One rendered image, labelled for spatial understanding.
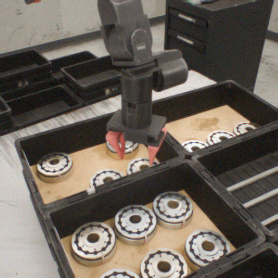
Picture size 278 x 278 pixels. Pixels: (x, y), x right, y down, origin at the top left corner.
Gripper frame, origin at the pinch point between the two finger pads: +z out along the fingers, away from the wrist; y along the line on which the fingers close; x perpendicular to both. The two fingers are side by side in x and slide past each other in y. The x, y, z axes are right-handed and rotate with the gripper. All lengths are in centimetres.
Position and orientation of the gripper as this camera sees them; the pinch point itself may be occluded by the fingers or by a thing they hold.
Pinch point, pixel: (137, 157)
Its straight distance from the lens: 71.3
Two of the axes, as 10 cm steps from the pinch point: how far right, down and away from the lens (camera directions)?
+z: 0.0, 8.0, 6.0
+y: -9.5, -1.9, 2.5
